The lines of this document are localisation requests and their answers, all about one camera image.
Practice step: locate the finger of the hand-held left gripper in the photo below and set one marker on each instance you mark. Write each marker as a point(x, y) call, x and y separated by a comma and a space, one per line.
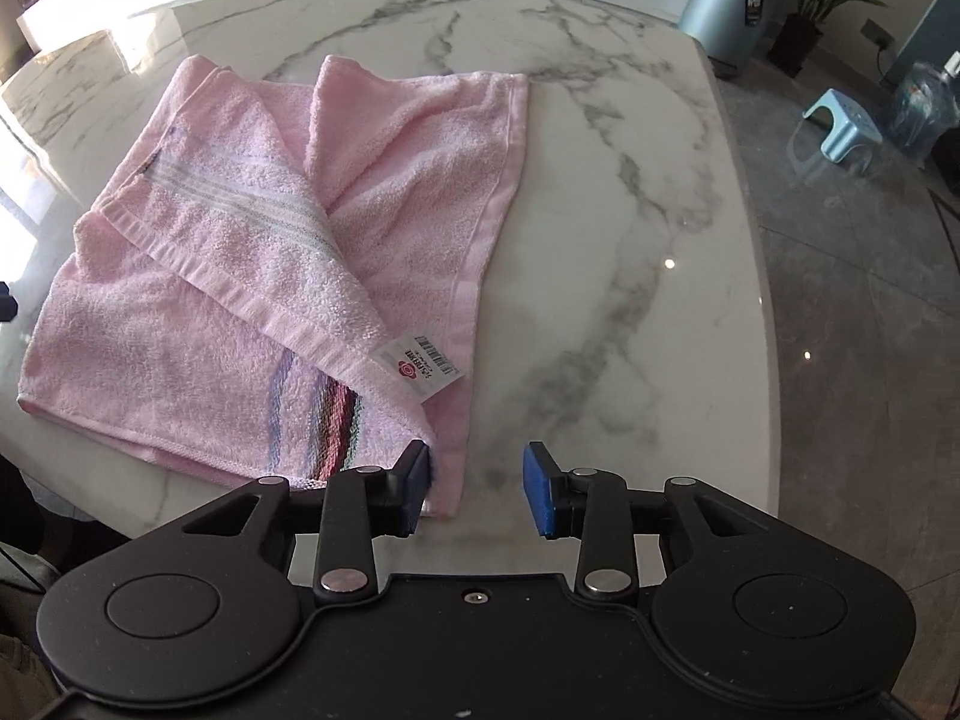
point(7, 302)

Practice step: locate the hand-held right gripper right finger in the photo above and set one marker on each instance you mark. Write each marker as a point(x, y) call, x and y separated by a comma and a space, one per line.
point(541, 491)

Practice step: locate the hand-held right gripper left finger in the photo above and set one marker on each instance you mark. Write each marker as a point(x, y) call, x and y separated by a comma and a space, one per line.
point(418, 491)

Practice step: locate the pink towel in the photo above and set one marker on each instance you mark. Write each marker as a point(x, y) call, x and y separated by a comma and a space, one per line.
point(225, 255)

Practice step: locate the light blue plastic stool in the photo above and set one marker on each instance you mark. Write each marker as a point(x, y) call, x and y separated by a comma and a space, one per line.
point(838, 120)

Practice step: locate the silver trash bin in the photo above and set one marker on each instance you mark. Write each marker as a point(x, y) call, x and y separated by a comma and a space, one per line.
point(731, 4)

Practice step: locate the blue water jug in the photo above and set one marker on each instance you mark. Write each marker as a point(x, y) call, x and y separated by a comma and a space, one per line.
point(926, 109)

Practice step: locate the wall power outlet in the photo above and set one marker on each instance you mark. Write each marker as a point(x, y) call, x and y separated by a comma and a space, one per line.
point(877, 34)

